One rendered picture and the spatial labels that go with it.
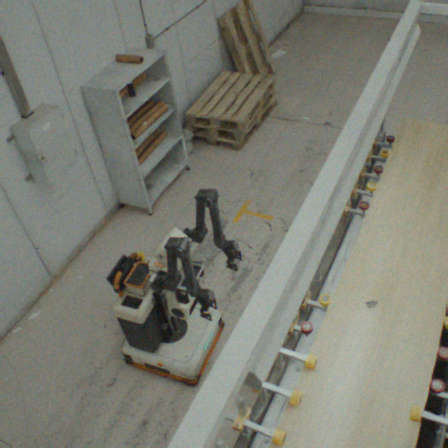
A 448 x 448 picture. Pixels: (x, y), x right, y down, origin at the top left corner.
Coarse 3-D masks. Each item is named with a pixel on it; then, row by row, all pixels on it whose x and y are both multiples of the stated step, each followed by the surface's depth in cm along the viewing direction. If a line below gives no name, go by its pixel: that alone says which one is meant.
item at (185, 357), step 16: (192, 320) 393; (208, 320) 391; (176, 336) 384; (192, 336) 381; (208, 336) 382; (128, 352) 380; (144, 352) 375; (160, 352) 374; (176, 352) 372; (192, 352) 370; (208, 352) 388; (144, 368) 386; (160, 368) 374; (176, 368) 365; (192, 368) 362
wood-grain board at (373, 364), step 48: (432, 144) 425; (384, 192) 386; (432, 192) 379; (384, 240) 348; (432, 240) 342; (336, 288) 321; (384, 288) 316; (432, 288) 311; (336, 336) 294; (384, 336) 290; (432, 336) 285; (336, 384) 271; (384, 384) 267; (288, 432) 254; (336, 432) 250; (384, 432) 247
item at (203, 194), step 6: (198, 192) 301; (204, 192) 298; (210, 192) 296; (216, 192) 298; (198, 198) 298; (204, 198) 296; (210, 198) 294; (198, 204) 303; (204, 204) 304; (198, 210) 307; (204, 210) 308; (198, 216) 311; (204, 216) 312; (198, 222) 315; (204, 222) 317; (198, 228) 319; (204, 228) 321; (198, 234) 320; (198, 240) 324
